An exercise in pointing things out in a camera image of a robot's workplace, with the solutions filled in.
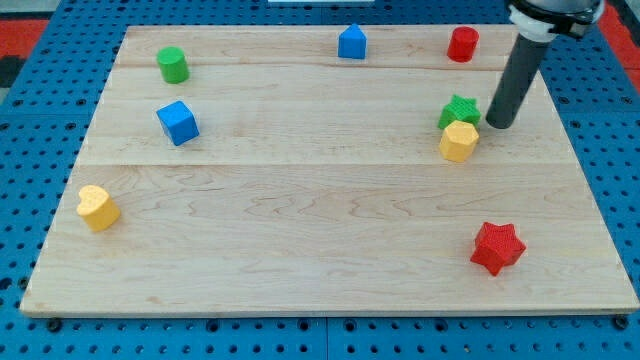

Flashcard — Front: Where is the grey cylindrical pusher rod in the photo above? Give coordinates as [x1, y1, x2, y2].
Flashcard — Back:
[486, 34, 550, 129]

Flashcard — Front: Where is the green star block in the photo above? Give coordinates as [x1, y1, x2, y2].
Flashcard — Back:
[437, 94, 481, 129]

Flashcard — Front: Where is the red star block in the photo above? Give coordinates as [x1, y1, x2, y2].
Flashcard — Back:
[470, 222, 527, 276]

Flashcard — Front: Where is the red cylinder block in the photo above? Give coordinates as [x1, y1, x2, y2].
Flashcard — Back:
[447, 26, 479, 63]

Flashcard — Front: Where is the yellow hexagon block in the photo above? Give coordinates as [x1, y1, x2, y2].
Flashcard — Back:
[439, 120, 479, 163]

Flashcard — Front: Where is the blue house-shaped block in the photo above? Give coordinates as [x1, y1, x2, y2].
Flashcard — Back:
[337, 23, 367, 59]

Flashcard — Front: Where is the light wooden board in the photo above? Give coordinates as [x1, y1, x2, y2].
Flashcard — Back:
[21, 25, 639, 318]

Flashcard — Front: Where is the blue cube block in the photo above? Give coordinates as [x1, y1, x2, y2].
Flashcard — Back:
[156, 101, 200, 146]

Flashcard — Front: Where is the green cylinder block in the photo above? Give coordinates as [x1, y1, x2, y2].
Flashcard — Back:
[156, 46, 190, 84]

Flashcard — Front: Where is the yellow heart block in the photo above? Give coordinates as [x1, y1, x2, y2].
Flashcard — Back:
[76, 185, 121, 232]

